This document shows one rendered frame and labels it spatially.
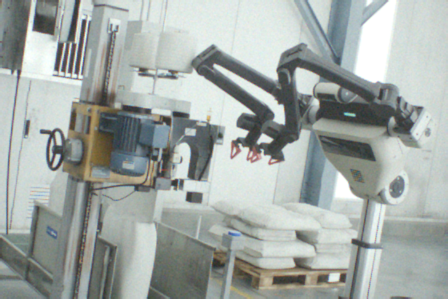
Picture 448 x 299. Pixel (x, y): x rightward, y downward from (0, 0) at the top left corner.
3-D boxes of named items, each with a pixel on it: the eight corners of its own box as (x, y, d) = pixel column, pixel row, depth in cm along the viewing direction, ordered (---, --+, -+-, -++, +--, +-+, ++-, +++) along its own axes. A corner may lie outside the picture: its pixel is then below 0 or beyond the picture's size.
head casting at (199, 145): (209, 181, 317) (218, 117, 315) (163, 177, 303) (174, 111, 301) (175, 171, 341) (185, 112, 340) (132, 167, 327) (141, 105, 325)
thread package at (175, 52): (200, 77, 283) (206, 36, 282) (166, 70, 273) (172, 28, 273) (179, 75, 297) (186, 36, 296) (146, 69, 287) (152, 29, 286)
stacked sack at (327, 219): (354, 232, 633) (357, 216, 632) (320, 230, 607) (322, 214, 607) (306, 216, 687) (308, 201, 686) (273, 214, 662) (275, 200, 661)
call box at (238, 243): (244, 249, 317) (246, 237, 316) (230, 249, 312) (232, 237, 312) (234, 245, 323) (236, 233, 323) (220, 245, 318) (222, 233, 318)
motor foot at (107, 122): (133, 137, 282) (136, 117, 281) (107, 134, 275) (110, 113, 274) (122, 135, 289) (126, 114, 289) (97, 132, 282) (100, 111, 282)
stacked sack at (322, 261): (363, 273, 632) (366, 257, 631) (310, 274, 594) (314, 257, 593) (331, 261, 667) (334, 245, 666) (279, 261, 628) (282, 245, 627)
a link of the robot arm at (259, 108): (205, 62, 271) (198, 53, 280) (195, 73, 272) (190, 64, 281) (278, 117, 293) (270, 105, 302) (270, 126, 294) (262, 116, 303)
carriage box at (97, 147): (153, 186, 299) (163, 115, 298) (82, 181, 280) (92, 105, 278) (127, 177, 319) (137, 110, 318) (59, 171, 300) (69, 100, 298)
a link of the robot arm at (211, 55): (213, 45, 269) (206, 36, 277) (194, 73, 272) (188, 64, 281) (297, 93, 290) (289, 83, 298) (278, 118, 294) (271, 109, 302)
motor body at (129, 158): (152, 178, 276) (162, 117, 275) (118, 176, 267) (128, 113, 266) (134, 173, 289) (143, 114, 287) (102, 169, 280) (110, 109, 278)
